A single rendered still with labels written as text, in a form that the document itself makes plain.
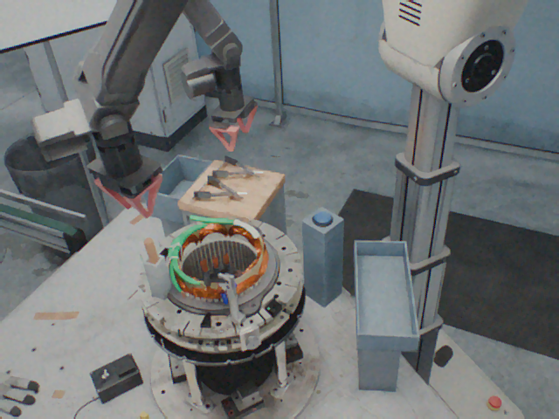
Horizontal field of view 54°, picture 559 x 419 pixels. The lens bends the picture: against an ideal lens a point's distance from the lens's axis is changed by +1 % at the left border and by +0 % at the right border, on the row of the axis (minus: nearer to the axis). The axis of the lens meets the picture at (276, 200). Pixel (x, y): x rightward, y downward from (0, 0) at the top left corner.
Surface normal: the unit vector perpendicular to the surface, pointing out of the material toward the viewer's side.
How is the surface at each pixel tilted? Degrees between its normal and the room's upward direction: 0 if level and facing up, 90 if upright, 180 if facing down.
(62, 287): 0
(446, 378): 0
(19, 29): 83
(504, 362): 0
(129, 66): 124
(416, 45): 90
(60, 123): 38
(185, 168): 90
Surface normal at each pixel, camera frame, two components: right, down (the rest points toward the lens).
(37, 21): 0.59, 0.36
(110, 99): 0.36, 0.91
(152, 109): -0.44, 0.58
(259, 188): -0.06, -0.79
